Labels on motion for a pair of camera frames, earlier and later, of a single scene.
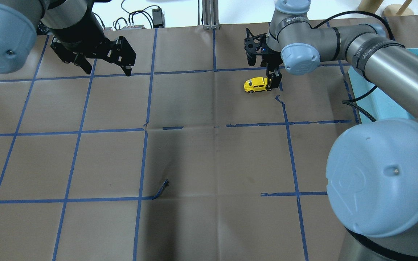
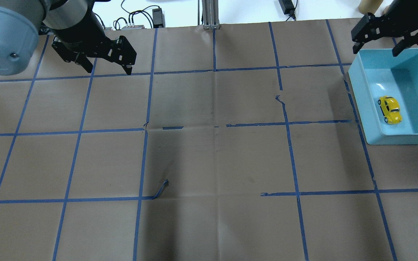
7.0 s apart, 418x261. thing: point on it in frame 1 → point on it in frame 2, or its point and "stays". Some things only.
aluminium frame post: x=210 y=15 stays
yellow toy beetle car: x=255 y=84 → x=390 y=108
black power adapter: x=159 y=20 stays
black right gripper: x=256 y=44 → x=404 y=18
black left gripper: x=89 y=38 stays
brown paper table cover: x=175 y=161 stays
